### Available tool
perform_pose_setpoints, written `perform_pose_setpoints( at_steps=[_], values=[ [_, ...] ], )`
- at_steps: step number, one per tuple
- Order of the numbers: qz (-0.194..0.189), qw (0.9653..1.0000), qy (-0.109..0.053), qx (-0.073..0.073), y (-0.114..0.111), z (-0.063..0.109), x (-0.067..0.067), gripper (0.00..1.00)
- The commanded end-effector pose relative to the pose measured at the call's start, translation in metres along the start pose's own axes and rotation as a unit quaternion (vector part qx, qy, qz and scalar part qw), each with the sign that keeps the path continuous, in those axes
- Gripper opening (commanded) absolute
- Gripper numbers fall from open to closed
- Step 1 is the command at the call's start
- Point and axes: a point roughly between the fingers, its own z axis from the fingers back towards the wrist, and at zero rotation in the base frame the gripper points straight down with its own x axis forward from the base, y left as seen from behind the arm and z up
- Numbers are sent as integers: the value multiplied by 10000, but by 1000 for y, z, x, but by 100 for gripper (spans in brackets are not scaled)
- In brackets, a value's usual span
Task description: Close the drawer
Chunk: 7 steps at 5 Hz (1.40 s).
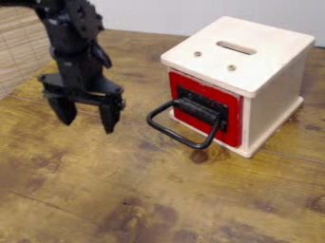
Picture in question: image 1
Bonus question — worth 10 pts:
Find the red wooden drawer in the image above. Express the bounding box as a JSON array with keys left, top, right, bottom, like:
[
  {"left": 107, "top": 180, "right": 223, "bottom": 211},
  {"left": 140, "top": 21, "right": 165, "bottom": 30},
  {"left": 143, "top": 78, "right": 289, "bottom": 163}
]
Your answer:
[{"left": 169, "top": 69, "right": 243, "bottom": 147}]

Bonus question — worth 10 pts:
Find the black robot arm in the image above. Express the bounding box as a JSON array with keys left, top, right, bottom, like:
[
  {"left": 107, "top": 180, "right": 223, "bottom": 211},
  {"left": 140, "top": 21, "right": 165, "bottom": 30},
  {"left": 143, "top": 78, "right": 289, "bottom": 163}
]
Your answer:
[{"left": 0, "top": 0, "right": 124, "bottom": 133}]

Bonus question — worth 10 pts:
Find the black metal drawer handle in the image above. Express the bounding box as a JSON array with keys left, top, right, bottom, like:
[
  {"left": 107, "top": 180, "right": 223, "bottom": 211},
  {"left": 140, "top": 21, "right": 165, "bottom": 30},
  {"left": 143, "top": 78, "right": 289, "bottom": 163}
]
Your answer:
[{"left": 144, "top": 84, "right": 231, "bottom": 150}]

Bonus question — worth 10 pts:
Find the white wooden drawer cabinet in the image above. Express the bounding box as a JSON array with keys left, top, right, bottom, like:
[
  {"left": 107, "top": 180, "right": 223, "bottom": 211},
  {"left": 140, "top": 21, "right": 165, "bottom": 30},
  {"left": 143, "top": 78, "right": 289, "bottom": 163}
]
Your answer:
[{"left": 162, "top": 16, "right": 314, "bottom": 158}]

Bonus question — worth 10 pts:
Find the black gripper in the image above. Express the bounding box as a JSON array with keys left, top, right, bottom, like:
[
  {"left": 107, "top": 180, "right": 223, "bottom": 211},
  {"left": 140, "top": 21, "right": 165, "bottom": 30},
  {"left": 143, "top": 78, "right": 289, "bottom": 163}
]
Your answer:
[{"left": 39, "top": 41, "right": 126, "bottom": 134}]

